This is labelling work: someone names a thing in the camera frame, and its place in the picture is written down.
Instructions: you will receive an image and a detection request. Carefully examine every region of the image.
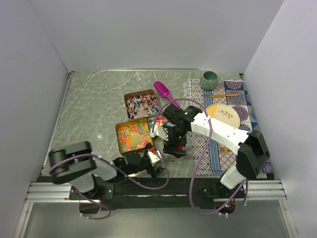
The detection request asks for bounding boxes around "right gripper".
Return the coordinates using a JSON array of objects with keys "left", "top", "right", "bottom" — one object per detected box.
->
[{"left": 162, "top": 125, "right": 188, "bottom": 159}]

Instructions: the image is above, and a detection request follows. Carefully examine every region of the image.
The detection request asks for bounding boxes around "purple plastic scoop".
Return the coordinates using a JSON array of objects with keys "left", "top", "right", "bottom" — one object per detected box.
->
[{"left": 153, "top": 81, "right": 173, "bottom": 101}]

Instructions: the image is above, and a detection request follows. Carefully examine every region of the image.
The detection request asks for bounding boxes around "lollipop tin box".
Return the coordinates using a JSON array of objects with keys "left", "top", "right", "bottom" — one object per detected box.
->
[{"left": 124, "top": 89, "right": 159, "bottom": 121}]

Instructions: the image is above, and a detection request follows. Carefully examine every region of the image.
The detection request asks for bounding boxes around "red jar lid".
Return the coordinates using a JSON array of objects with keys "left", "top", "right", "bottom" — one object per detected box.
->
[{"left": 175, "top": 145, "right": 183, "bottom": 150}]

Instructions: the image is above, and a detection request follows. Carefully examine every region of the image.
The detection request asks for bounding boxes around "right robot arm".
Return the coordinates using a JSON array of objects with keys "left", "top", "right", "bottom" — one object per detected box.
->
[{"left": 162, "top": 104, "right": 270, "bottom": 198}]

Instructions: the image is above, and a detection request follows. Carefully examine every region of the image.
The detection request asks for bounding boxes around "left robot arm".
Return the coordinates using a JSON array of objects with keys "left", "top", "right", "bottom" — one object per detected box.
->
[{"left": 49, "top": 141, "right": 167, "bottom": 199}]

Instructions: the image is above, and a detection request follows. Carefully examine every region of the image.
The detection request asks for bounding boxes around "pastel star candy tin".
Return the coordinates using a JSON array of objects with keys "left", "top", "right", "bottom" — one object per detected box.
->
[{"left": 147, "top": 116, "right": 172, "bottom": 129}]

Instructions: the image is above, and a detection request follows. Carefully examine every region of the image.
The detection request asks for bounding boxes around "translucent star candy tin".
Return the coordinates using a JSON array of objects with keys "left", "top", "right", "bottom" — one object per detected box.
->
[{"left": 115, "top": 119, "right": 153, "bottom": 154}]

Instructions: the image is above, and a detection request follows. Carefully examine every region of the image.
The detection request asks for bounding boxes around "patterned placemat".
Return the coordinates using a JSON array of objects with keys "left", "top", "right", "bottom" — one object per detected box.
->
[{"left": 184, "top": 79, "right": 259, "bottom": 176}]

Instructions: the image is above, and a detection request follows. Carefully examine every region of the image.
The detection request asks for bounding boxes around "yellow cream plate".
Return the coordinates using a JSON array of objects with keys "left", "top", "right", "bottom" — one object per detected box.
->
[{"left": 206, "top": 103, "right": 240, "bottom": 128}]

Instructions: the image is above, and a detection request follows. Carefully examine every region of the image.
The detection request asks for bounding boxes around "teal ceramic mug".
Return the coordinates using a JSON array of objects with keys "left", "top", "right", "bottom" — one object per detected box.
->
[{"left": 200, "top": 71, "right": 222, "bottom": 90}]

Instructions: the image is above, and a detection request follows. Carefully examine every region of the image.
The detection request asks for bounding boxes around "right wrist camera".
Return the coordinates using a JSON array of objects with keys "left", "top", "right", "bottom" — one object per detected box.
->
[{"left": 150, "top": 124, "right": 168, "bottom": 141}]

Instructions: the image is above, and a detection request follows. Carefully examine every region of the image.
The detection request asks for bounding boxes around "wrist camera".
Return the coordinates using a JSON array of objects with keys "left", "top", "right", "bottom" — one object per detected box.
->
[
  {"left": 147, "top": 147, "right": 162, "bottom": 166},
  {"left": 150, "top": 124, "right": 168, "bottom": 141}
]

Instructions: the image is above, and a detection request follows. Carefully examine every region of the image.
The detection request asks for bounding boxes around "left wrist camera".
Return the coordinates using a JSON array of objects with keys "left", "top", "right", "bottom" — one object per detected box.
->
[{"left": 147, "top": 147, "right": 162, "bottom": 166}]

